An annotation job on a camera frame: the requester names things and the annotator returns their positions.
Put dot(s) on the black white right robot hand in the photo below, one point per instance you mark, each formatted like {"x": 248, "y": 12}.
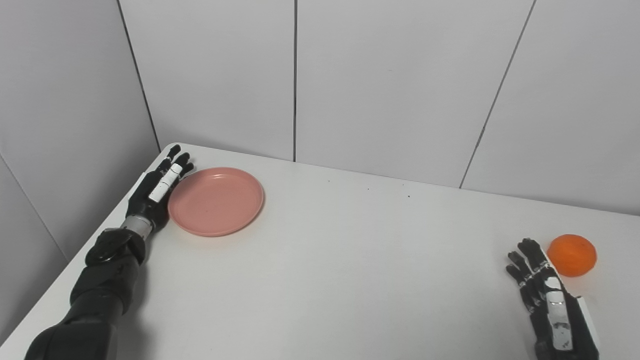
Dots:
{"x": 545, "y": 310}

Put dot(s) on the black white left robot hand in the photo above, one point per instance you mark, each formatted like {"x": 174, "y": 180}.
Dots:
{"x": 147, "y": 200}

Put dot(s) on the orange fruit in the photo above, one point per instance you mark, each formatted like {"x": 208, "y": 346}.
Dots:
{"x": 572, "y": 256}

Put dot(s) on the pink round plate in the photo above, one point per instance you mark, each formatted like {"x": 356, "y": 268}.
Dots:
{"x": 216, "y": 202}

